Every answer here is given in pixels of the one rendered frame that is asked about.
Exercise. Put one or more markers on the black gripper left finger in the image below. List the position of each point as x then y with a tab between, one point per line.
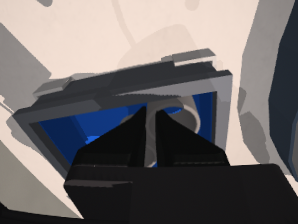
123	145

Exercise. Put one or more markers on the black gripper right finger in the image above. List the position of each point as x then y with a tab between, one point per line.
182	147

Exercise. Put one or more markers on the grey metal bushing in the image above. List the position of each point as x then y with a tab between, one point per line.
190	120
150	154

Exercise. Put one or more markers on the blue bin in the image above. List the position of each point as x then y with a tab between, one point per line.
72	132

